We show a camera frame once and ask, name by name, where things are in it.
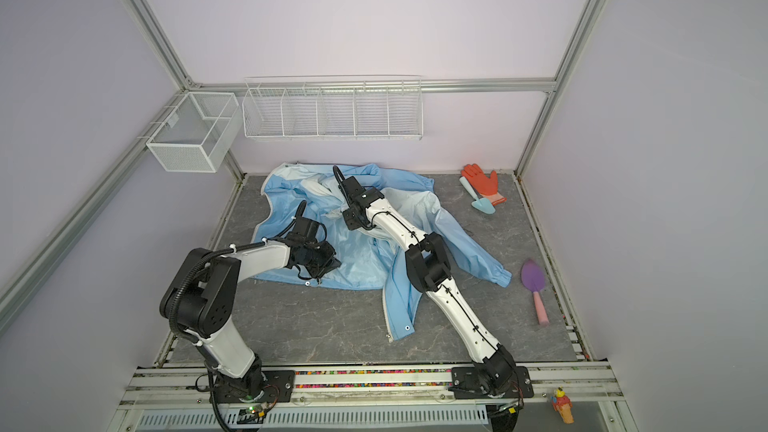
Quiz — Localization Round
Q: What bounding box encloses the light blue zip jacket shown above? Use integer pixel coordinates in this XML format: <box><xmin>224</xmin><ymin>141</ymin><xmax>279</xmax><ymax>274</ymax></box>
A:
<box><xmin>253</xmin><ymin>164</ymin><xmax>512</xmax><ymax>340</ymax></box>

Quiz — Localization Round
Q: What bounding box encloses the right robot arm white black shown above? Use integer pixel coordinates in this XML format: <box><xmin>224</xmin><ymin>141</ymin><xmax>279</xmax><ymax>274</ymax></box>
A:
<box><xmin>333</xmin><ymin>166</ymin><xmax>523</xmax><ymax>398</ymax></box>

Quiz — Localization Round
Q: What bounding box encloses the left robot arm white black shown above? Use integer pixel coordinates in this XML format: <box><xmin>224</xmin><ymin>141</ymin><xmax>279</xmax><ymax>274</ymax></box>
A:
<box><xmin>159</xmin><ymin>239</ymin><xmax>341</xmax><ymax>402</ymax></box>

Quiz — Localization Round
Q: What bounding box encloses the teal toy trowel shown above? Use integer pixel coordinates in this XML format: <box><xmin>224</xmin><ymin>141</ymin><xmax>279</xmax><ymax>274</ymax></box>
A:
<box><xmin>459</xmin><ymin>176</ymin><xmax>495</xmax><ymax>215</ymax></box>

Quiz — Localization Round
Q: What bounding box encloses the white mesh box basket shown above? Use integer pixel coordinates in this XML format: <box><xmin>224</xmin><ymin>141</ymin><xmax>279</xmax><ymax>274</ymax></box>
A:
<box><xmin>147</xmin><ymin>92</ymin><xmax>243</xmax><ymax>173</ymax></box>

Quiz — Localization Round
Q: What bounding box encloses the purple pink toy shovel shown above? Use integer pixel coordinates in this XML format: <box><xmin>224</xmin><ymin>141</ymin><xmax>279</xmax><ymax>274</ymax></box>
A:
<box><xmin>520</xmin><ymin>259</ymin><xmax>550</xmax><ymax>326</ymax></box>

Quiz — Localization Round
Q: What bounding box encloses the white ventilation grille strip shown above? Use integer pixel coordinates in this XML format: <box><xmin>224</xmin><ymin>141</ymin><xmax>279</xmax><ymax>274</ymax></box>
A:
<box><xmin>131</xmin><ymin>404</ymin><xmax>490</xmax><ymax>431</ymax></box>

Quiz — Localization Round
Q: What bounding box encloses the small toy figure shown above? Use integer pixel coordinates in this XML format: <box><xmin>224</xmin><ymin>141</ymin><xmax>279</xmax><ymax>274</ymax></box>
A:
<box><xmin>550</xmin><ymin>388</ymin><xmax>575</xmax><ymax>424</ymax></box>

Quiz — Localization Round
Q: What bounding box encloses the white wire wall shelf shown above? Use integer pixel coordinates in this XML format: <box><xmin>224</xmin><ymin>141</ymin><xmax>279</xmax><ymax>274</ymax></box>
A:
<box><xmin>241</xmin><ymin>75</ymin><xmax>424</xmax><ymax>140</ymax></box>

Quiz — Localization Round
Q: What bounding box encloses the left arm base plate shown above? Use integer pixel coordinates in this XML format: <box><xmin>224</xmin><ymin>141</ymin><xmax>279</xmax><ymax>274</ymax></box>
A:
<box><xmin>213</xmin><ymin>370</ymin><xmax>295</xmax><ymax>404</ymax></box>

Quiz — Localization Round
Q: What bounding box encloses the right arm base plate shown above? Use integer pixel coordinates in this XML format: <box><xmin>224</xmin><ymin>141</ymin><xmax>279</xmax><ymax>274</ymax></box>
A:
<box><xmin>448</xmin><ymin>365</ymin><xmax>535</xmax><ymax>400</ymax></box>

